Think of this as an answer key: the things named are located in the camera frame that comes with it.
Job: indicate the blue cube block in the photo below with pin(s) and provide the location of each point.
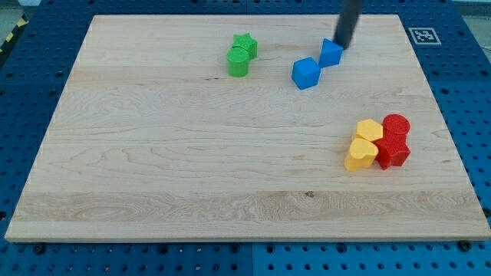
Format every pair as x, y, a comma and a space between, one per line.
306, 73

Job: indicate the green cylinder block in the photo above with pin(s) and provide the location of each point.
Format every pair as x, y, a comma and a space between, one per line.
237, 62

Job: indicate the green star block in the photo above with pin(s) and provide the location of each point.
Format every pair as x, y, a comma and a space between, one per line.
247, 43

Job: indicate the yellow heart block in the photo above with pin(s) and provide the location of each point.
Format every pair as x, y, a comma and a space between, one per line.
361, 155

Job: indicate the blue triangular prism block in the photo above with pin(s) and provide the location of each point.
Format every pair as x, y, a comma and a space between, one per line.
330, 54

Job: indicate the yellow pentagon block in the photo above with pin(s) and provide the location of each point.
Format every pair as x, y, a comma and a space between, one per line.
369, 130

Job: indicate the red star block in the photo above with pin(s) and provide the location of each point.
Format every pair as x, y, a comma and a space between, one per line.
393, 150

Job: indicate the red cylinder block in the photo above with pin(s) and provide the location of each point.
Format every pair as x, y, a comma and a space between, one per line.
396, 124

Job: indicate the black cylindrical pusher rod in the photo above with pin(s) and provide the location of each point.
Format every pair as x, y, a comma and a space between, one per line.
347, 22

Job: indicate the white fiducial marker tag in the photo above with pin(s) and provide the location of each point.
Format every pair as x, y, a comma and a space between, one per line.
424, 36

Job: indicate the black bolt left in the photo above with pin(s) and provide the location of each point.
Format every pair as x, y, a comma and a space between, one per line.
39, 248

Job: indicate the black bolt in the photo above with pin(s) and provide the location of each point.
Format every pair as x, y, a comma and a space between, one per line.
464, 245
39, 248

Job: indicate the black bolt right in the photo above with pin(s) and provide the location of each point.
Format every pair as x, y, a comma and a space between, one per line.
464, 245

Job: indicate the yellow black hazard tape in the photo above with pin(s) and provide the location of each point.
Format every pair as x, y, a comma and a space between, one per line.
14, 34

